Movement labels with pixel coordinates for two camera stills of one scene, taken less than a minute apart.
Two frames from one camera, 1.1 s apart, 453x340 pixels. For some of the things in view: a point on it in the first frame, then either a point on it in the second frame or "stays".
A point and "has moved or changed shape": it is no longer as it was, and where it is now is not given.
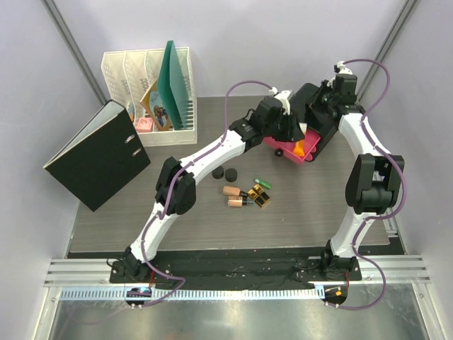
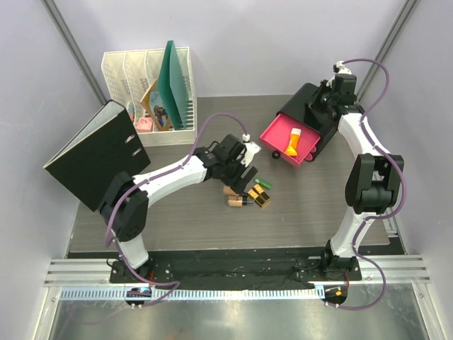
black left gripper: [292, 132] to [237, 183]
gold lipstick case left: [257, 198] stays
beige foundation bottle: [231, 190] stays
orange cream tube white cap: [299, 147] has moved or changed shape
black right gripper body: [320, 103] stays
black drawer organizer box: [302, 96] stays
